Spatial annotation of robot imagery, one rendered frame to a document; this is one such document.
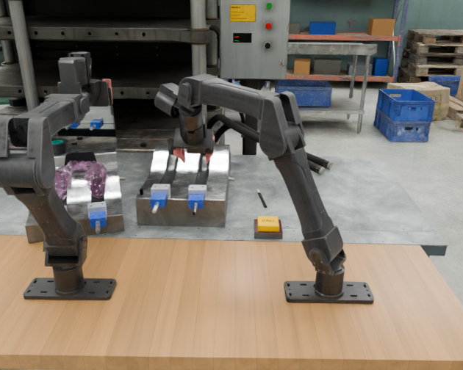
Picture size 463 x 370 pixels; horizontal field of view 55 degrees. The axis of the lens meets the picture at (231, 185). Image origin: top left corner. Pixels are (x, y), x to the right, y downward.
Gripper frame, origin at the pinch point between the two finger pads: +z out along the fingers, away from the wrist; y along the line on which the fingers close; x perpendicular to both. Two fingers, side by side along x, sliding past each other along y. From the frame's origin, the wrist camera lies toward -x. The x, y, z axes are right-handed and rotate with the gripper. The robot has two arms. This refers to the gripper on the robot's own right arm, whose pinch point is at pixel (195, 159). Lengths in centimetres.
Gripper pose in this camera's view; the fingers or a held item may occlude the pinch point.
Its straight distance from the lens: 125.5
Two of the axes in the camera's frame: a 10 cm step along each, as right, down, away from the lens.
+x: -0.3, 8.0, -5.9
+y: -10.0, -0.2, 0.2
